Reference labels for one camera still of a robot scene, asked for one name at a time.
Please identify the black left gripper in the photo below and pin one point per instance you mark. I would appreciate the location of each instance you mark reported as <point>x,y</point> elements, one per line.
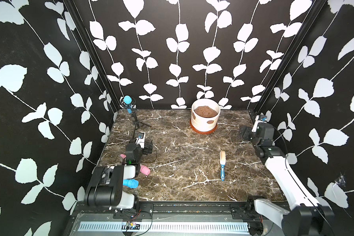
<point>145,150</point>

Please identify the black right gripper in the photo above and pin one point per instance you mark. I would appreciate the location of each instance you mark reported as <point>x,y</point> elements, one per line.
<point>242,129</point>

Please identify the white ceramic pot with mud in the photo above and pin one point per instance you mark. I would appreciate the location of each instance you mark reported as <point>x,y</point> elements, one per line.
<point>204,116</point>

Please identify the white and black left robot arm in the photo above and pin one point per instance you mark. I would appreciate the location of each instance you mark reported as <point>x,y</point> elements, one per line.
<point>105,188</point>

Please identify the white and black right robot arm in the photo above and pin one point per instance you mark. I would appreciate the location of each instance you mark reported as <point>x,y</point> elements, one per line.
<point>306,216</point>

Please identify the pink silicone bottle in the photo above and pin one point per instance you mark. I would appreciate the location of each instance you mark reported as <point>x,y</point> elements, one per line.
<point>143,169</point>

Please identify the blue silicone bottle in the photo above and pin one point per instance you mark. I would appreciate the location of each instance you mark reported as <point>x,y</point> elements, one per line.
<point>131,183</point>

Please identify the blue microphone on tripod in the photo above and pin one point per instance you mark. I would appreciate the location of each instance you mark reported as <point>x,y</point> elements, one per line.
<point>129,104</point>

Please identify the small green circuit board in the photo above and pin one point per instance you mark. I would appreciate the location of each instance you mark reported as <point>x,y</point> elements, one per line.
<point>132,226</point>

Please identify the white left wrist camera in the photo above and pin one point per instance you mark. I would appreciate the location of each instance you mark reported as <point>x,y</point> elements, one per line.
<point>140,139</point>

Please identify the white slotted cable duct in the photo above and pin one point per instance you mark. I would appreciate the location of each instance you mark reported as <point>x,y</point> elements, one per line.
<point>168,227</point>

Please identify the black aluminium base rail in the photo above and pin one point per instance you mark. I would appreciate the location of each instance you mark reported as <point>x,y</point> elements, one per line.
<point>236,210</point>

